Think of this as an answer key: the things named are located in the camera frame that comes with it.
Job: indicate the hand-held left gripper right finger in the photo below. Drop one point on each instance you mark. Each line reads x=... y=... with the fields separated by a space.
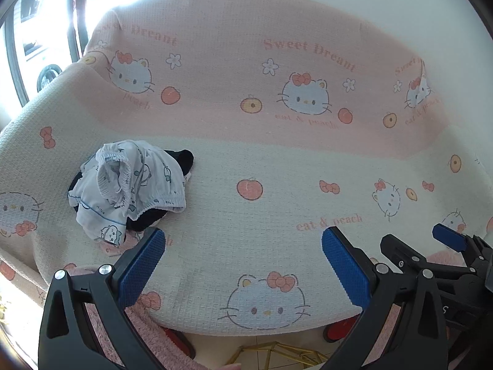
x=344 y=266

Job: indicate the red round object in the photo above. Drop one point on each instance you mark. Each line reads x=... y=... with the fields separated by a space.
x=175 y=339
x=339 y=331

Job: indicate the window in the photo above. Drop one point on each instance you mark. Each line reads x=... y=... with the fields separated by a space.
x=34 y=27

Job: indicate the navy garment with white stripes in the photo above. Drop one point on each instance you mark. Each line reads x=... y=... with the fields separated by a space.
x=183 y=160

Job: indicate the white cartoon print pajama pants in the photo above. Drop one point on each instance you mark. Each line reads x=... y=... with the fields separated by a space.
x=150 y=177

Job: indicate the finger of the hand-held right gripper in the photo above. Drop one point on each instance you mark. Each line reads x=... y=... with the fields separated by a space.
x=400 y=248
x=446 y=235

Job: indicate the pink fluffy blanket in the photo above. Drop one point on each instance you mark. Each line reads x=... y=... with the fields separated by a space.
x=154 y=339

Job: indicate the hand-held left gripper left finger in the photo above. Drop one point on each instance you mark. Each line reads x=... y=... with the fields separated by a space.
x=142 y=266

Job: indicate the pink cream cat print blanket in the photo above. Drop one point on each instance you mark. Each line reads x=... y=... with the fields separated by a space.
x=250 y=154

